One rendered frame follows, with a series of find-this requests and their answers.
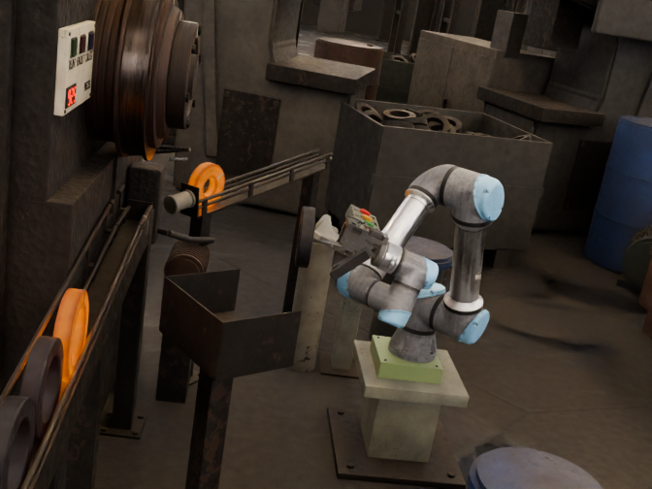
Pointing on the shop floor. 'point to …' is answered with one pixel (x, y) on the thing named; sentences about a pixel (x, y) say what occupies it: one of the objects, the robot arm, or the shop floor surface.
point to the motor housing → (171, 390)
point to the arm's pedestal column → (393, 444)
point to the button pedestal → (329, 363)
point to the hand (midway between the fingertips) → (306, 229)
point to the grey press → (576, 93)
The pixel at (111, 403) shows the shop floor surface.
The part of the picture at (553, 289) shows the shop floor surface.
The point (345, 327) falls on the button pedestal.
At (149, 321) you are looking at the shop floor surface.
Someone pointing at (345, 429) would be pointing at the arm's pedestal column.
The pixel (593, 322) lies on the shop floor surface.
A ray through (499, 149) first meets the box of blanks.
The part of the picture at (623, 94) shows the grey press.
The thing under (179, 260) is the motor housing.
